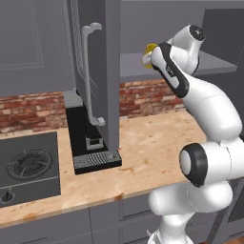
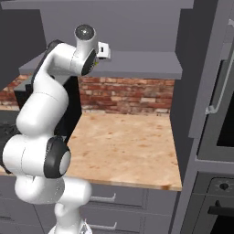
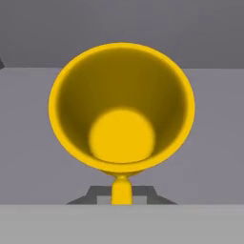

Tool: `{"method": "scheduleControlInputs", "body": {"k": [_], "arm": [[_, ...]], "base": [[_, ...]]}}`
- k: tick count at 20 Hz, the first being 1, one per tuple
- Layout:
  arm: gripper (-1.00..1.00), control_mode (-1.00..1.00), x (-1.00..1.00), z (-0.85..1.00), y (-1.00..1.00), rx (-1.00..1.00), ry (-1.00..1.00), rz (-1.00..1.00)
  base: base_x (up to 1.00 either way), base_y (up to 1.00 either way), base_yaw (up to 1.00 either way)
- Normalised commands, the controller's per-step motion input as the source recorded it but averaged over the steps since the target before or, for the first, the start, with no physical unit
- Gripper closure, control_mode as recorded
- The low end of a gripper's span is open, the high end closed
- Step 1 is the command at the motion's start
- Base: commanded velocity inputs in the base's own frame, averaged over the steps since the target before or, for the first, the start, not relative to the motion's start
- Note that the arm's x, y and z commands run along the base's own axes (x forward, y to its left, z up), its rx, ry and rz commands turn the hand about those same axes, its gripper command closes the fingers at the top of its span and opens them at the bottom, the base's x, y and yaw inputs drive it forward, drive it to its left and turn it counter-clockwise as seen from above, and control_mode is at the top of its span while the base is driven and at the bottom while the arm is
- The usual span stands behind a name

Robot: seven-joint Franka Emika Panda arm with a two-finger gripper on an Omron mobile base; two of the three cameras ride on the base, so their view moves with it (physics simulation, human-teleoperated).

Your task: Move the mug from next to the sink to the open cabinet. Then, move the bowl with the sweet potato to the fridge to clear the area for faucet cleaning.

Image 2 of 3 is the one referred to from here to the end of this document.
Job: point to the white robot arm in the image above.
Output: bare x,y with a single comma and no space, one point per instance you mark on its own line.
42,103

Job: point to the grey cabinet door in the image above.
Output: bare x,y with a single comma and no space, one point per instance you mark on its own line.
210,61
18,36

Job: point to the grey base cabinet front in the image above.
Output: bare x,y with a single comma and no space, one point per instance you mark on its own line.
12,207

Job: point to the grey tall oven housing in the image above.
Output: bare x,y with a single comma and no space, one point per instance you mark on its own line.
182,106

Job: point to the grey drawer front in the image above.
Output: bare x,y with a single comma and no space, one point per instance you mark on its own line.
131,195
128,219

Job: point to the black hob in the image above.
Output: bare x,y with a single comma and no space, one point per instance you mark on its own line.
6,129

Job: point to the black oven knob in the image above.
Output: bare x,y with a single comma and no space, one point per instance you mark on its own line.
224,186

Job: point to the black lower oven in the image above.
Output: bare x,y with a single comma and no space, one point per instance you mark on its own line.
213,222

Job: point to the grey open wall cabinet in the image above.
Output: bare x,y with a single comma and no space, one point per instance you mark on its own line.
137,30

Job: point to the grey wall oven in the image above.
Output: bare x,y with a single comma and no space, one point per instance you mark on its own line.
219,128

